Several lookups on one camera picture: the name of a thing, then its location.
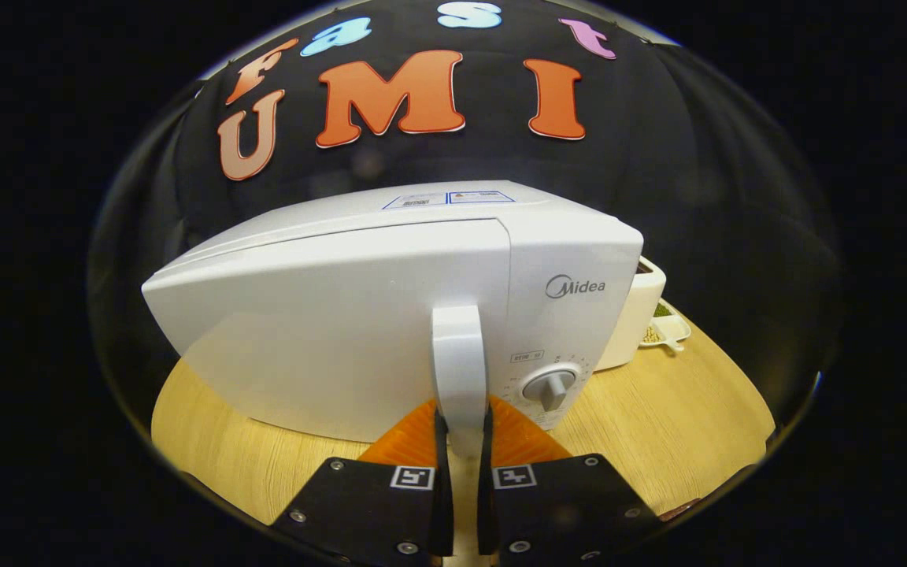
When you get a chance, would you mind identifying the white toaster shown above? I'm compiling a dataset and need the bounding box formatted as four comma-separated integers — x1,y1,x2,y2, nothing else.
595,256,668,372

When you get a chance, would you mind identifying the white microwave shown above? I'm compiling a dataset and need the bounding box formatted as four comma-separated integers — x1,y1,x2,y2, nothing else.
142,181,645,459

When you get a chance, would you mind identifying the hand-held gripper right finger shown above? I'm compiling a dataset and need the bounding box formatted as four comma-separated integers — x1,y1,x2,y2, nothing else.
476,394,664,565

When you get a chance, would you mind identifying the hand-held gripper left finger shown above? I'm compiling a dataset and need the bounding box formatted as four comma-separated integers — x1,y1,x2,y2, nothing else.
268,398,455,565

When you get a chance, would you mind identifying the white divided bean dish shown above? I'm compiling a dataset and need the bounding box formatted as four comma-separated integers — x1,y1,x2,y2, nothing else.
639,299,692,353

